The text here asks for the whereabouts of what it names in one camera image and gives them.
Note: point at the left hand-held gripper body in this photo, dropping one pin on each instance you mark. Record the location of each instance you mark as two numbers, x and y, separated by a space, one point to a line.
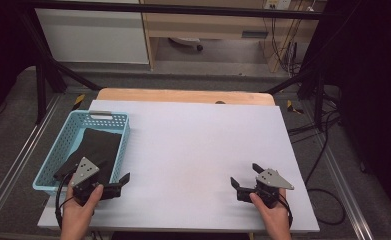
84 171

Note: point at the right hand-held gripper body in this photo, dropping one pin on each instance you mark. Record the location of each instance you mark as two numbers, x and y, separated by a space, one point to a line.
271 178

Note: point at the dark grey shorts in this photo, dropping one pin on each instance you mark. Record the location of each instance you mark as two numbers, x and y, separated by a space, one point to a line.
96 143

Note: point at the light blue plastic basket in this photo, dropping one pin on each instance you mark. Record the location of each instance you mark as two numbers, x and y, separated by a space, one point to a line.
62 146

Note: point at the person's right hand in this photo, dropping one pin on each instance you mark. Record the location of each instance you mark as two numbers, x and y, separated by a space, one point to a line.
276 223

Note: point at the person's left hand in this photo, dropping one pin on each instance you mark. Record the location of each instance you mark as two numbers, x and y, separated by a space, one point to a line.
78 220

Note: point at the white board sheet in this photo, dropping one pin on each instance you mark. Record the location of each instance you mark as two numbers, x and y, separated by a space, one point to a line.
189 150

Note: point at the yellow black tape strip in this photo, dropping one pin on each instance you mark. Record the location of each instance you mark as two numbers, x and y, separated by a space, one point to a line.
293 108
79 100

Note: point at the black metal stand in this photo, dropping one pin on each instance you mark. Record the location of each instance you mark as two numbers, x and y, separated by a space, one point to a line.
41 83
319 96

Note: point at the wooden table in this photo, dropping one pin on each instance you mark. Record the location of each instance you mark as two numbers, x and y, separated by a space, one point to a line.
183 96

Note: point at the white cabinet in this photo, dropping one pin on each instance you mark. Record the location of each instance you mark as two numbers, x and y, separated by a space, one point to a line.
93 36

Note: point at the white office chair base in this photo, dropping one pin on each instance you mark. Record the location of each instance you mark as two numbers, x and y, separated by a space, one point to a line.
184 40

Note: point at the light wooden desk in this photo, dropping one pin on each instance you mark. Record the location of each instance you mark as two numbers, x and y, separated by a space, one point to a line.
209 26

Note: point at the white power strip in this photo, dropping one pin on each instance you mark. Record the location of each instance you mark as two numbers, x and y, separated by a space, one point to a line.
278 3

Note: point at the aluminium floor rail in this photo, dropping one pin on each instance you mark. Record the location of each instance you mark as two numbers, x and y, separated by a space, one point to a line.
348 203
24 150

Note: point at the black horizontal frame bar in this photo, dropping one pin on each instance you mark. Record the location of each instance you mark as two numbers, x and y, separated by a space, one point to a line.
183 9

